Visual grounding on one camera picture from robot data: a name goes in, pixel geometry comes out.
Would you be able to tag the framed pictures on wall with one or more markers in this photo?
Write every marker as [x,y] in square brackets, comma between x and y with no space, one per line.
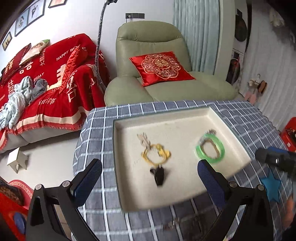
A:
[17,15]

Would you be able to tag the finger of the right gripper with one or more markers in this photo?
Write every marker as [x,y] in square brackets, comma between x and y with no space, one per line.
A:
[282,159]

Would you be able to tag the red sofa blanket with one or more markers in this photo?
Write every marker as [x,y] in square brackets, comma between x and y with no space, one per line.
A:
[72,92]

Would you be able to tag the flexible camera stand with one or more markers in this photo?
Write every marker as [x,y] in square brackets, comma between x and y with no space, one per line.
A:
[99,79]

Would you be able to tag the white jewelry tray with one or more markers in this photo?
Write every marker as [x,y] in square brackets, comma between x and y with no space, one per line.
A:
[173,136]

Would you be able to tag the light blue curtain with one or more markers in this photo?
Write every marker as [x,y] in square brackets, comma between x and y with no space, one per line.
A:
[199,23]

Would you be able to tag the cream rabbit hair clip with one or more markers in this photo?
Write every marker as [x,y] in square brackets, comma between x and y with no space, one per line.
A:
[144,140]

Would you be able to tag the red round rug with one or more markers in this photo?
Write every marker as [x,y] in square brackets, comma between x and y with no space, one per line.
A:
[15,201]

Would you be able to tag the red box on floor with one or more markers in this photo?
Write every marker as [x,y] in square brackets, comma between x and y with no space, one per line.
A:
[288,135]

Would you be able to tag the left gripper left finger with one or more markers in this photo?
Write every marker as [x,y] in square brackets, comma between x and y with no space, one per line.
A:
[84,182]

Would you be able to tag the right hand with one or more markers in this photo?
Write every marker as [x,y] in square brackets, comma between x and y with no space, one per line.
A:
[289,215]

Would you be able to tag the blue star patch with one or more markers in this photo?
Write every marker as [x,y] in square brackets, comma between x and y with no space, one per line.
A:
[272,186]

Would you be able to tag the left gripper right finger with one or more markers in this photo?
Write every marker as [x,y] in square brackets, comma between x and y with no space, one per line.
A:
[214,182]

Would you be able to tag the red embroidered cushion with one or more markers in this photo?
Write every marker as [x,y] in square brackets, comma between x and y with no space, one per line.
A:
[159,67]

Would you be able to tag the black hair clip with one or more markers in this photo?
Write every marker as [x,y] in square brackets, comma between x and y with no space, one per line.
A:
[159,175]

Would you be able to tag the light blue clothes pile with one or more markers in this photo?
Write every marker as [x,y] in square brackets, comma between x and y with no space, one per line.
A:
[24,94]

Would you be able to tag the grey checked tablecloth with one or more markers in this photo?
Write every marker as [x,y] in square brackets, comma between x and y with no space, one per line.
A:
[102,210]

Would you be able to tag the green leather armchair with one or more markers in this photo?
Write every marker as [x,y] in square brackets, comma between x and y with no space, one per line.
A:
[149,37]

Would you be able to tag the white small stool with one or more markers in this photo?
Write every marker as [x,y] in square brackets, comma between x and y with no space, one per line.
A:
[17,159]

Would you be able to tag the green jade bangle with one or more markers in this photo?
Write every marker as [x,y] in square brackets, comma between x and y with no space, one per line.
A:
[210,148]

